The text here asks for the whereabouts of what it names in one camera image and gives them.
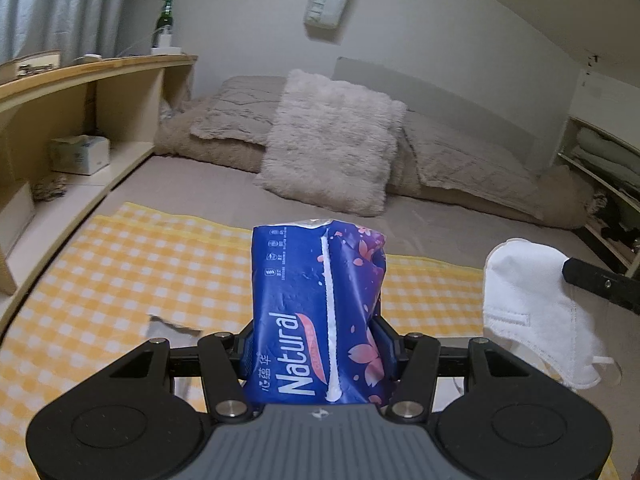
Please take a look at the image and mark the folded bedding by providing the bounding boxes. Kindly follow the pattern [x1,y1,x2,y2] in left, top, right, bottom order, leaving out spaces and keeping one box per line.
[575,127,640,191]

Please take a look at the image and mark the dark clothes pile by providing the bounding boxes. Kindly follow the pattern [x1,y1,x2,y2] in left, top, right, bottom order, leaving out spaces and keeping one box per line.
[590,190,640,256]

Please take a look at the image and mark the wooden box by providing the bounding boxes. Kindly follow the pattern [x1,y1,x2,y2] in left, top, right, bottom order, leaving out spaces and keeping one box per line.
[0,50,62,81]

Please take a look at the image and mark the beige quilted pillow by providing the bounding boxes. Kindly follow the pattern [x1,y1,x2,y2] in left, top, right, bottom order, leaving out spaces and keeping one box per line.
[190,76,291,146]
[400,110,543,206]

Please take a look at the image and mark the beige quilted pillows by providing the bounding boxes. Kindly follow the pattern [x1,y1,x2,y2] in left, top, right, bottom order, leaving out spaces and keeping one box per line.
[152,95,596,228]

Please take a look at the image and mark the yellow checked blanket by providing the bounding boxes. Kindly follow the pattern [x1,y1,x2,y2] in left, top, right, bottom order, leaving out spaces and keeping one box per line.
[0,201,631,480]

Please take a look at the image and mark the white plastic packet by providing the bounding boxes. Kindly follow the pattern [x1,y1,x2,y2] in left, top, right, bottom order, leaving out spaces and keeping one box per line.
[147,314,203,341]

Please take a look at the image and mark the white tissue box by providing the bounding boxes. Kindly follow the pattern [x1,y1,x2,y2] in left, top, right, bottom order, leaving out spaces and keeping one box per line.
[48,135,112,176]

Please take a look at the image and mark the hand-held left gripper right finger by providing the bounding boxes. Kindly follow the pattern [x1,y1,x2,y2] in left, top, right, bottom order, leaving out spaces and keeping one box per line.
[372,315,531,418]

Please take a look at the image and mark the grey bed sheet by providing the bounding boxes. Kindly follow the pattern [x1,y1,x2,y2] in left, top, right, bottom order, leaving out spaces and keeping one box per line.
[85,152,626,281]

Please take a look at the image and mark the small white box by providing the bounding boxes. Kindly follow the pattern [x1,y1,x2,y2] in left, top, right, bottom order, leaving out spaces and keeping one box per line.
[0,180,37,256]

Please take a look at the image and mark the grey curtain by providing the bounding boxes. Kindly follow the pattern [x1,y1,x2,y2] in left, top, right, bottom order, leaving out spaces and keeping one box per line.
[0,0,133,68]

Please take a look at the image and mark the white bedside shelf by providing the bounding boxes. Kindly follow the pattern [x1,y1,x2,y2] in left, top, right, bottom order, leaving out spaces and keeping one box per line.
[555,115,640,276]

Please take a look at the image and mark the blue tissue pack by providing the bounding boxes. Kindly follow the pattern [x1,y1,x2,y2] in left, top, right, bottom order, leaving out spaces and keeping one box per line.
[247,217,388,408]

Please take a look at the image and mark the green glass bottle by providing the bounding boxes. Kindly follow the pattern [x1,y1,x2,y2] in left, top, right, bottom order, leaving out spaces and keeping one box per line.
[156,0,175,51]

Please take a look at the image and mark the grey headboard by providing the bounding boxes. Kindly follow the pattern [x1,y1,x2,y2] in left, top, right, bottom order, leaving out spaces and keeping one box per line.
[334,56,543,176]

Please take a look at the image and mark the braided cord bundle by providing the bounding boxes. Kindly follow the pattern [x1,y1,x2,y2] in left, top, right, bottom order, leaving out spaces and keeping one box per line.
[31,176,68,203]

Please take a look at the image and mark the fluffy white pillow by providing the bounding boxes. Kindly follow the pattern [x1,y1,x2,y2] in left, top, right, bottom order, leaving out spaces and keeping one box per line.
[252,69,408,218]

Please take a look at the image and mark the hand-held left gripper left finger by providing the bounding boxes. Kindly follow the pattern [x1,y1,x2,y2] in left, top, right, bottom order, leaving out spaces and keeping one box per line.
[107,322,261,421]

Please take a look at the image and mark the white face mask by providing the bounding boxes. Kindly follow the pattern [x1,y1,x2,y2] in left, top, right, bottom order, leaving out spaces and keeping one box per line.
[482,237,613,391]

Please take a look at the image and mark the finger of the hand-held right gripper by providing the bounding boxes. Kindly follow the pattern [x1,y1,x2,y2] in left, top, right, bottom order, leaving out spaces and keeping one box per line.
[561,256,640,317]

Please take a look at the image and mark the wooden shelf unit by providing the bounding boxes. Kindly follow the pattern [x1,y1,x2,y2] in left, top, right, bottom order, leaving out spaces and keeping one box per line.
[0,54,198,296]

